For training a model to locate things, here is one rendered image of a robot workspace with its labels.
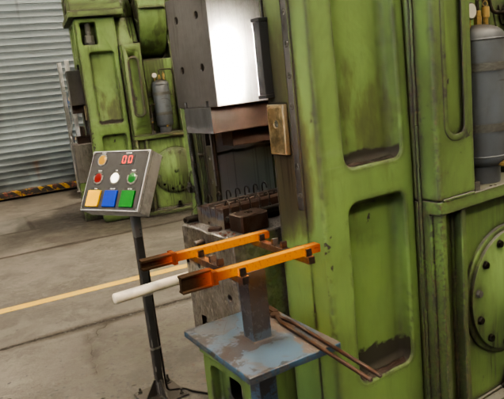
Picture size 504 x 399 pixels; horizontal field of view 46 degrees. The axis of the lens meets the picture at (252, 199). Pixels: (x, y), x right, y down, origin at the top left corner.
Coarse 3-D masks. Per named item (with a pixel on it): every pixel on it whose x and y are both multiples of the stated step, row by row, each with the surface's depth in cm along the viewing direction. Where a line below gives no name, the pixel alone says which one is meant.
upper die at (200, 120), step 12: (192, 108) 220; (204, 108) 212; (216, 108) 210; (228, 108) 213; (240, 108) 216; (252, 108) 219; (264, 108) 222; (192, 120) 222; (204, 120) 214; (216, 120) 211; (228, 120) 214; (240, 120) 217; (252, 120) 220; (264, 120) 223; (192, 132) 224; (204, 132) 216; (216, 132) 212
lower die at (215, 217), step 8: (256, 192) 242; (272, 192) 234; (224, 200) 228; (240, 200) 226; (248, 200) 227; (256, 200) 226; (264, 200) 227; (272, 200) 229; (200, 208) 230; (208, 208) 225; (216, 208) 220; (224, 208) 217; (232, 208) 219; (248, 208) 223; (200, 216) 232; (208, 216) 226; (216, 216) 221; (224, 216) 217; (272, 216) 230; (208, 224) 228; (216, 224) 222; (224, 224) 218
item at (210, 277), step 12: (288, 252) 159; (300, 252) 161; (312, 252) 163; (240, 264) 153; (252, 264) 153; (264, 264) 155; (180, 276) 145; (192, 276) 145; (204, 276) 148; (216, 276) 147; (228, 276) 150; (180, 288) 146; (192, 288) 146; (204, 288) 147
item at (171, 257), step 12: (228, 240) 178; (240, 240) 179; (252, 240) 181; (168, 252) 170; (180, 252) 170; (192, 252) 171; (204, 252) 173; (144, 264) 165; (156, 264) 167; (168, 264) 168
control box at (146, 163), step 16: (96, 160) 267; (112, 160) 262; (144, 160) 252; (160, 160) 257; (144, 176) 249; (144, 192) 249; (96, 208) 258; (112, 208) 253; (128, 208) 248; (144, 208) 249
